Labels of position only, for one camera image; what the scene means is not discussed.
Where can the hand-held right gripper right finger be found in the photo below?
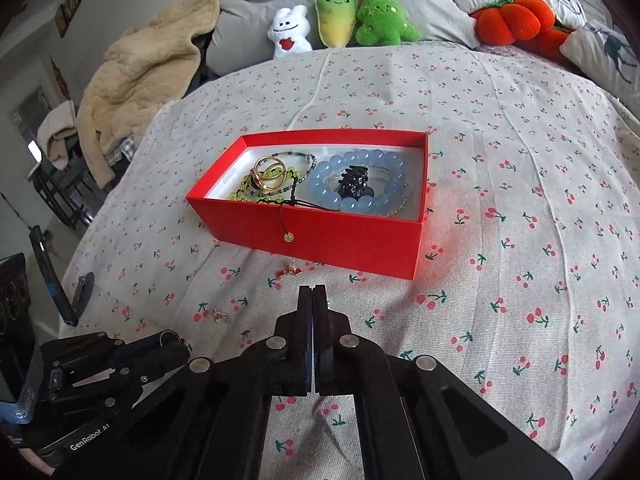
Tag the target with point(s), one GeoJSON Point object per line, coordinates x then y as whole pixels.
{"type": "Point", "coordinates": [321, 330]}

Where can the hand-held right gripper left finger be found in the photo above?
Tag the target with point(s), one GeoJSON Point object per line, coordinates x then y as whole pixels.
{"type": "Point", "coordinates": [305, 330]}

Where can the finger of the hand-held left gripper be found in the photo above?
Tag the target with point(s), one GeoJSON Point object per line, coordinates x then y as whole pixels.
{"type": "Point", "coordinates": [150, 347]}
{"type": "Point", "coordinates": [150, 372]}

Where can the metal hoop earring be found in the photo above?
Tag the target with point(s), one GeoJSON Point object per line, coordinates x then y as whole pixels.
{"type": "Point", "coordinates": [167, 334]}

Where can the red gold earring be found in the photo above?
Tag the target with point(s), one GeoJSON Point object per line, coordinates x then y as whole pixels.
{"type": "Point", "coordinates": [290, 271]}

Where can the rose gold earring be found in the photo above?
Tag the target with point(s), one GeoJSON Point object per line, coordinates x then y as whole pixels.
{"type": "Point", "coordinates": [220, 315]}

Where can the red cardboard box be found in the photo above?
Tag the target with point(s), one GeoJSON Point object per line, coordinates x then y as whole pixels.
{"type": "Point", "coordinates": [325, 240]}

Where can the black claw hair clip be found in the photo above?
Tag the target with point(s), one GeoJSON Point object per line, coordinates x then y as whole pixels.
{"type": "Point", "coordinates": [355, 182]}

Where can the gold rose hair clip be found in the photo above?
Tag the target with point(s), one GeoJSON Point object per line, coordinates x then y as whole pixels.
{"type": "Point", "coordinates": [265, 180]}

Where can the dark blue oval hair clip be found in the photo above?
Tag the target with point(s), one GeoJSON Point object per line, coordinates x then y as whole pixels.
{"type": "Point", "coordinates": [82, 290]}

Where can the black flat device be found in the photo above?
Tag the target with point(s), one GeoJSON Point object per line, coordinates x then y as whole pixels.
{"type": "Point", "coordinates": [47, 280]}

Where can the black chair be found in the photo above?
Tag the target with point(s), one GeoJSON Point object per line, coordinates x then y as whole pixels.
{"type": "Point", "coordinates": [65, 195]}

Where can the plaid cloth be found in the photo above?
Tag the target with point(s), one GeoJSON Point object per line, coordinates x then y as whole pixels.
{"type": "Point", "coordinates": [122, 150]}

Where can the cherry print bed sheet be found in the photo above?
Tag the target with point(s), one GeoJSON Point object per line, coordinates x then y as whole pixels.
{"type": "Point", "coordinates": [500, 210]}

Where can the beige cloth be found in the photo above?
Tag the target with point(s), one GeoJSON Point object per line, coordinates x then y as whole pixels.
{"type": "Point", "coordinates": [57, 132]}

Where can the beige quilted blanket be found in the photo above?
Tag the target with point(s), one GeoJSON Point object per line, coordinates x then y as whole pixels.
{"type": "Point", "coordinates": [140, 70]}

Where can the white rabbit plush toy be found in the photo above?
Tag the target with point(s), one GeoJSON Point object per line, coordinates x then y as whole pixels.
{"type": "Point", "coordinates": [287, 30]}

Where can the yellow green vegetable plush toy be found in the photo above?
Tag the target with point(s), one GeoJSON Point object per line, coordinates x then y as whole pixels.
{"type": "Point", "coordinates": [335, 20]}

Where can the green tree plush toy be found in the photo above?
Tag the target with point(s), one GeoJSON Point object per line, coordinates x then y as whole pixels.
{"type": "Point", "coordinates": [380, 15]}

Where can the orange-red pumpkin plush toy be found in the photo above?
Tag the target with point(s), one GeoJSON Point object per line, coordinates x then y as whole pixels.
{"type": "Point", "coordinates": [552, 42]}
{"type": "Point", "coordinates": [510, 22]}

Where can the white deer print pillow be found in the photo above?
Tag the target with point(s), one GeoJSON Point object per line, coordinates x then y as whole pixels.
{"type": "Point", "coordinates": [595, 55]}

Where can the red hanging wall decoration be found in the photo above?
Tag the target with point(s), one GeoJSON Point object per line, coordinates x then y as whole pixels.
{"type": "Point", "coordinates": [57, 75]}

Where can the wall picture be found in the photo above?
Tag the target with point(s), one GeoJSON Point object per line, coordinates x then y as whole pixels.
{"type": "Point", "coordinates": [67, 10]}

